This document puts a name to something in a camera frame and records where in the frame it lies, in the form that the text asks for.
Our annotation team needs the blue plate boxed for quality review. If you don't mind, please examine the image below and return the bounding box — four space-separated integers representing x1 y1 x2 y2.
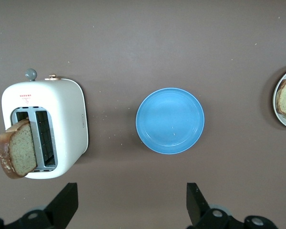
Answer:
135 87 205 155

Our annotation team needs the beige plate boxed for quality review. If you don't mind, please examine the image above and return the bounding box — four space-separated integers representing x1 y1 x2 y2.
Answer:
272 65 286 131

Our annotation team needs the white toaster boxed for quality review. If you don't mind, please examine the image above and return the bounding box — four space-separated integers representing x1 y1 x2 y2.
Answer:
1 68 89 180

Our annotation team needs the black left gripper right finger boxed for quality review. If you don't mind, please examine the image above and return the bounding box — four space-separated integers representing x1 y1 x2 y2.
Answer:
187 182 277 229

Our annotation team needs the dark crust bread slice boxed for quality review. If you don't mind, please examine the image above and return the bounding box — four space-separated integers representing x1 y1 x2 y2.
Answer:
0 118 38 179

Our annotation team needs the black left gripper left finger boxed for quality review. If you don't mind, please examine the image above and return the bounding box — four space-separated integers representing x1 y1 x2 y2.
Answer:
7 182 79 229

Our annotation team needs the brown table cover mat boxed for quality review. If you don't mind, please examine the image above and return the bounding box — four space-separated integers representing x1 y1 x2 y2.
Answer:
0 0 286 229

